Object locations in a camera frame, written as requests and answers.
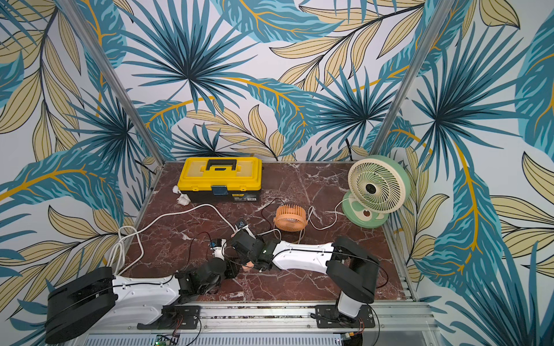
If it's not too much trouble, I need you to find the pink power strip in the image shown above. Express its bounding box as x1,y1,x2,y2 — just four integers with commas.
242,262,256,272

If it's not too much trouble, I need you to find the small orange desk fan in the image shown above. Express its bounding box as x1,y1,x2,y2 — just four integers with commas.
274,204,307,232

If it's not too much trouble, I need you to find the black USB cable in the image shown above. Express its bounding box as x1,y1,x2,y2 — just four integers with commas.
257,198,287,226

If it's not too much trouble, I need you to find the white fan cable with plug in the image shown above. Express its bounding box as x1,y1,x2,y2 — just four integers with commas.
254,198,351,243

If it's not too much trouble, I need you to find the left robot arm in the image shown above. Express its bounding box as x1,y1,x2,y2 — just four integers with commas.
45,257,241,345

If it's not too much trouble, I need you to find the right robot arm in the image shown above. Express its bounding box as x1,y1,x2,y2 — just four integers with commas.
223,229,380,319

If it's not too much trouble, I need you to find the green cream desk fan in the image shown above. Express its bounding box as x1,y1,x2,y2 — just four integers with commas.
341,155,411,229

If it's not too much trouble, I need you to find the yellow black toolbox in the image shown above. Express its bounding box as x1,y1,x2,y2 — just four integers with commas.
177,157,263,203

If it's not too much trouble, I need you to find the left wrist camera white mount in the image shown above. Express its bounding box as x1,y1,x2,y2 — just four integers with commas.
210,239,227,260

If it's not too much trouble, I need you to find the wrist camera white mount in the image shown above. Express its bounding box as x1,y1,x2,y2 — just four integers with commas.
235,219,252,234
210,239,227,260

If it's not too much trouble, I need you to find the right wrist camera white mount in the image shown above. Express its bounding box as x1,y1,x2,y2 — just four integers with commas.
235,219,252,234

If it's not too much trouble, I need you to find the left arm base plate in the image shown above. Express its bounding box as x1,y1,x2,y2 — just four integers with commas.
137,305,201,330

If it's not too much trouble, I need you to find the white wall plug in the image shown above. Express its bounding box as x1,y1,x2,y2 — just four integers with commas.
173,185,190,206

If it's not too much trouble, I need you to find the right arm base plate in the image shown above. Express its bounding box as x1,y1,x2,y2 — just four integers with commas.
310,305,376,330

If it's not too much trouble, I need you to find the white power strip cord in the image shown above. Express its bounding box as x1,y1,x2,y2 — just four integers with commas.
103,202,237,275

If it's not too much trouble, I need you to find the aluminium front rail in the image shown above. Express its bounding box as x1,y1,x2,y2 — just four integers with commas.
72,301,444,345

